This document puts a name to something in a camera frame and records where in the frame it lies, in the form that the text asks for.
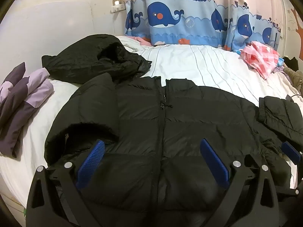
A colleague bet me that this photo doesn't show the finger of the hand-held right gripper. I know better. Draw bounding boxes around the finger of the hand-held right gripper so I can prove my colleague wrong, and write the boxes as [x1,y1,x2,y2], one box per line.
[281,141,303,165]
[276,182,303,197]

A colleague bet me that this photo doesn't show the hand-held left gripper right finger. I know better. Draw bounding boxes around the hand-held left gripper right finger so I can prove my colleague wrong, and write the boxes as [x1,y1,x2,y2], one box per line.
[200,138,280,227]

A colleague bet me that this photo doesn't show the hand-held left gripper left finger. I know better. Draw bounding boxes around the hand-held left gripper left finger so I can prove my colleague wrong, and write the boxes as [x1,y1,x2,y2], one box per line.
[26,140,106,227]

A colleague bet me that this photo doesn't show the black puffer jacket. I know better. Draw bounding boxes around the black puffer jacket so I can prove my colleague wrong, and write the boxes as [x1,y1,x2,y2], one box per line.
[44,72,303,227]

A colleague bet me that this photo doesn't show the dark clothes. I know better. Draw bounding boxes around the dark clothes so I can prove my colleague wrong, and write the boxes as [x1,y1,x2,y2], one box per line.
[282,56,299,70]

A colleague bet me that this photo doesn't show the olive coat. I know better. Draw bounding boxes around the olive coat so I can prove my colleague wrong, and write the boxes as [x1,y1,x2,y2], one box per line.
[283,67,303,93]

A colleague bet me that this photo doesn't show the purple and lavender jacket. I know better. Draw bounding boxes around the purple and lavender jacket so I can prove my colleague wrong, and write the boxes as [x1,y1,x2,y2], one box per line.
[0,62,54,158]

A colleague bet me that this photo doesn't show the white striped bed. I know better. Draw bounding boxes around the white striped bed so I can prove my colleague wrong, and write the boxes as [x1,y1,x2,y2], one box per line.
[0,36,303,208]

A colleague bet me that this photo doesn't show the black hooded coat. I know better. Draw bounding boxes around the black hooded coat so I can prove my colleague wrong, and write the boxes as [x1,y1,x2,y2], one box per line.
[41,34,152,84]

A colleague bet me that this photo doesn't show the pink checked cloth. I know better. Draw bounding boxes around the pink checked cloth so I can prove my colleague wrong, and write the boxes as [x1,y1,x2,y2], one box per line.
[239,41,281,80]

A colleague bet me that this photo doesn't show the white pillow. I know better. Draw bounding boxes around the white pillow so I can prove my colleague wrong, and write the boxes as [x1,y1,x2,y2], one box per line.
[116,36,147,51]

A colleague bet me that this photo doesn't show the whale print curtain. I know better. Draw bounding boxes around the whale print curtain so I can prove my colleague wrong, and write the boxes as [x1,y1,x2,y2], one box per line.
[124,0,284,52]

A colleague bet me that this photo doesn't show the brown tree wall sticker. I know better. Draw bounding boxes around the brown tree wall sticker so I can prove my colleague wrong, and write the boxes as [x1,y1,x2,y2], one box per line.
[289,8,303,61]

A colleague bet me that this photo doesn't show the white wall socket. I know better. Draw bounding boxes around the white wall socket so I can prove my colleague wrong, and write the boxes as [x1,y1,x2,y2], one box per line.
[111,0,126,13]

